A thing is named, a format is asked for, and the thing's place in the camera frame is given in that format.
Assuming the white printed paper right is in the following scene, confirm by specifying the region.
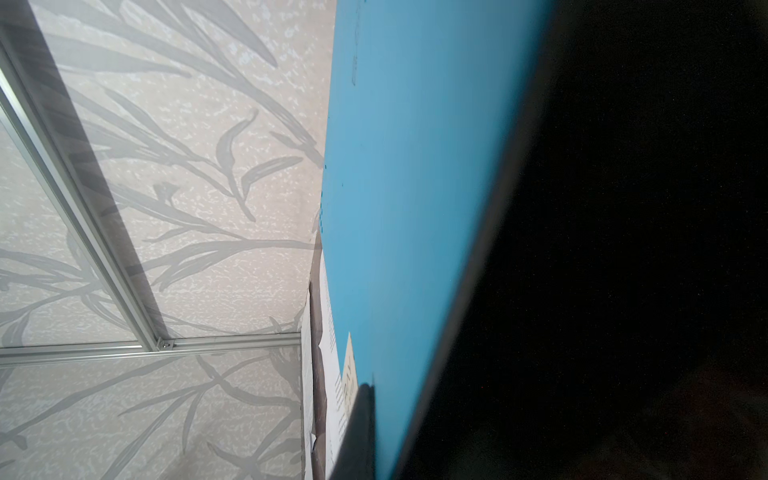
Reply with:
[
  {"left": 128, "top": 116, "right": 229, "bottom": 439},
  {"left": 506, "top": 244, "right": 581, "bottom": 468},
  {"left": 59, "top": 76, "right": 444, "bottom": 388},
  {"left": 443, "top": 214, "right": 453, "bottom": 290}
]
[{"left": 300, "top": 249, "right": 354, "bottom": 479}]

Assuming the blue and black file folder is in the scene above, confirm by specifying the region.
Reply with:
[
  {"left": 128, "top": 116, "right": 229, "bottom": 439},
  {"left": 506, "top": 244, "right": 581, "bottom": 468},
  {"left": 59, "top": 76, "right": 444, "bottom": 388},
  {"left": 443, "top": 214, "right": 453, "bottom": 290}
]
[{"left": 319, "top": 1, "right": 555, "bottom": 479}]

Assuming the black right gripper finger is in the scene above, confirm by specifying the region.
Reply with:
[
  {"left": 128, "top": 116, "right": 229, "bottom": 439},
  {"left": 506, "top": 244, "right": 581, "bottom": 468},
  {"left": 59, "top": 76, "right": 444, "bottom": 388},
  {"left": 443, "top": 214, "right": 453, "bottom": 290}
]
[{"left": 329, "top": 384, "right": 376, "bottom": 480}]

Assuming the aluminium cage frame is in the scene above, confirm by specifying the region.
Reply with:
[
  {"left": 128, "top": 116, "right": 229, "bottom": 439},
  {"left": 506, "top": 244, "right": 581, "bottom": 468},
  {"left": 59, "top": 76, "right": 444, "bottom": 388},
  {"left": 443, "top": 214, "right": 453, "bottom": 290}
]
[{"left": 1, "top": 37, "right": 300, "bottom": 368}]

